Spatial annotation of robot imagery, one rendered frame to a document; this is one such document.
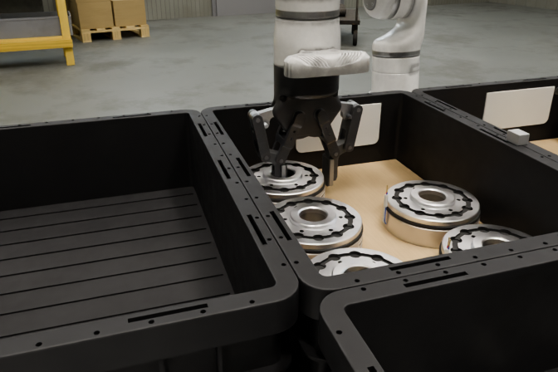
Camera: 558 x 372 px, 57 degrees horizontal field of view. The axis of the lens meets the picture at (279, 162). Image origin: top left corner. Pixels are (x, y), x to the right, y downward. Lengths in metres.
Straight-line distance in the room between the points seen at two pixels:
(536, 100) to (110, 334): 0.74
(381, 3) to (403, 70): 0.13
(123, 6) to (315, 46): 6.44
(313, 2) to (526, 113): 0.46
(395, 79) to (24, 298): 0.74
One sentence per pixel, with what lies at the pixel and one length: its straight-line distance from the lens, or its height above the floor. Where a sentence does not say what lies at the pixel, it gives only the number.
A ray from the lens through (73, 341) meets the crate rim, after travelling 0.31.
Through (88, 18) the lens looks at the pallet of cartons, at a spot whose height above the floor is 0.27.
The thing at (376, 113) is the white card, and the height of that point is 0.90.
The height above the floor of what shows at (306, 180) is 0.86.
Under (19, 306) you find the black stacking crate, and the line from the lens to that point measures 0.53.
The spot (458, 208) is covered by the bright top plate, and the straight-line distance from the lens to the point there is 0.59.
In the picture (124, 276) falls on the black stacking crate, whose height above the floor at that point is 0.83.
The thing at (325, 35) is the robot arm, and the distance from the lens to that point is 0.56.
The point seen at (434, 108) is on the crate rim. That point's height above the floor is 0.93.
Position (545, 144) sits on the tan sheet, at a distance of 0.92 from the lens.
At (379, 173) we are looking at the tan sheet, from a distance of 0.73.
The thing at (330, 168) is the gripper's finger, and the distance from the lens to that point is 0.64.
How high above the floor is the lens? 1.13
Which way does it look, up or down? 23 degrees down
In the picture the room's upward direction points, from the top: straight up
